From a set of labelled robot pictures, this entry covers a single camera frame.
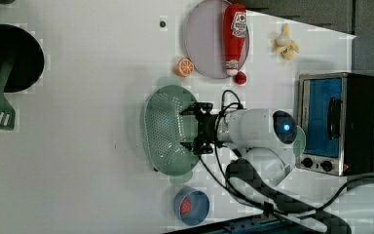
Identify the red plush ketchup bottle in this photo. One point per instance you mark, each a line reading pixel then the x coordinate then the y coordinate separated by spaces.
pixel 234 34

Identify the toy strawberry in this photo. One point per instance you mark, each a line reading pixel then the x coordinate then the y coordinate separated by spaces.
pixel 240 78

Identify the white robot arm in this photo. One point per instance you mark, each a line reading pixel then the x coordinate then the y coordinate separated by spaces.
pixel 269 139

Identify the green round plate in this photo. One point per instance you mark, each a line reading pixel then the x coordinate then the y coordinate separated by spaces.
pixel 299 143

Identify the grey round plate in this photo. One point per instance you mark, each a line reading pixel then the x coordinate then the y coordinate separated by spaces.
pixel 203 39

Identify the black toaster oven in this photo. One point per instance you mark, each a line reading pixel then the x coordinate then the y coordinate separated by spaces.
pixel 336 112

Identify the red fruit in bowl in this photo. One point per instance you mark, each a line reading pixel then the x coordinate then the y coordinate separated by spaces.
pixel 185 206

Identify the blue bowl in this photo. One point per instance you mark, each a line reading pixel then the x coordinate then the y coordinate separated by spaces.
pixel 199 202

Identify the toy orange slice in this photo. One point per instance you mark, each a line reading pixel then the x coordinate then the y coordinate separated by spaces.
pixel 184 68

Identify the green plastic strainer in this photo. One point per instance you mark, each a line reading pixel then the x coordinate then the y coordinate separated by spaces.
pixel 165 129

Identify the peeled toy banana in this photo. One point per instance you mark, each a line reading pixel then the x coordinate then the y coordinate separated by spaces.
pixel 286 47

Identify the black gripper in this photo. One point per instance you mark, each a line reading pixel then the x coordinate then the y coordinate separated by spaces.
pixel 207 128

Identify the blue metal rail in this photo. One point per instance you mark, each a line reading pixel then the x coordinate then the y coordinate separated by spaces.
pixel 254 224

